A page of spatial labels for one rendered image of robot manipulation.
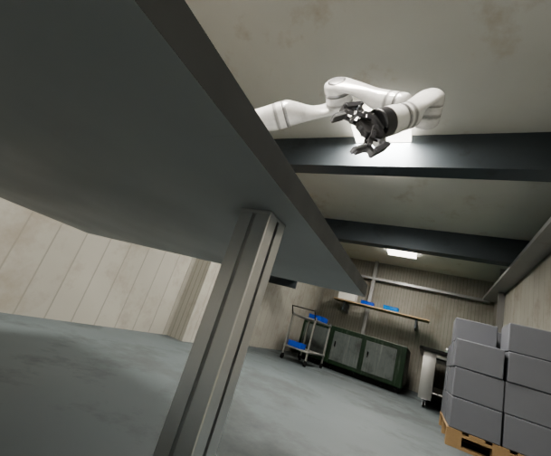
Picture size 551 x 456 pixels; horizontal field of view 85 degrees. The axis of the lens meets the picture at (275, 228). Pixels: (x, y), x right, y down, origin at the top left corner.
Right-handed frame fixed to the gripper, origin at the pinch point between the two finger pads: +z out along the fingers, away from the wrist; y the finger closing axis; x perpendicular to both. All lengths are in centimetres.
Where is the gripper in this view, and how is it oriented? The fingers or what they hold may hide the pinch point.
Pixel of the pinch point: (343, 134)
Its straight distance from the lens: 75.4
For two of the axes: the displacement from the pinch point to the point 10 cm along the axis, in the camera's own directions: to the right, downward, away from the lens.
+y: 4.6, 8.6, -2.1
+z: -8.5, 3.5, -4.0
